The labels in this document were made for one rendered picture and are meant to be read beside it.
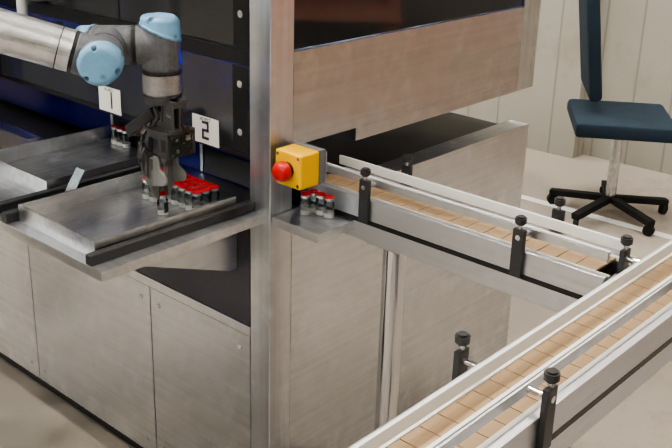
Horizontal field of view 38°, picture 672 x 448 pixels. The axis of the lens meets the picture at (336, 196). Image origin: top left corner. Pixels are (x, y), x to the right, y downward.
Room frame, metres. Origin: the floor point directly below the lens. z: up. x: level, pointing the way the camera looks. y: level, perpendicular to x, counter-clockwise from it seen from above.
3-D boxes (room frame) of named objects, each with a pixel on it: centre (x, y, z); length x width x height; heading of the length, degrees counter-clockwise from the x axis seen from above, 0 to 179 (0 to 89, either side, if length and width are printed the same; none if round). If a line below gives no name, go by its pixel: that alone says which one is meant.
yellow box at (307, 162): (1.82, 0.07, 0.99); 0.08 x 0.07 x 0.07; 139
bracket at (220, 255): (1.78, 0.33, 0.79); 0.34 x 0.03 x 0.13; 139
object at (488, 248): (1.73, -0.23, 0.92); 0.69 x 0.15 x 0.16; 49
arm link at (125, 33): (1.78, 0.44, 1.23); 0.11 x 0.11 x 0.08; 9
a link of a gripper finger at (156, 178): (1.79, 0.35, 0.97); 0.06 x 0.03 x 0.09; 48
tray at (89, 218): (1.81, 0.41, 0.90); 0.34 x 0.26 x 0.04; 138
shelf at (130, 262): (1.95, 0.51, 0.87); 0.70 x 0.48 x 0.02; 49
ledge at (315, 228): (1.84, 0.03, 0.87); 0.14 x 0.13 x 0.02; 139
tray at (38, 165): (2.12, 0.59, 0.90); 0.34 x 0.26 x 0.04; 139
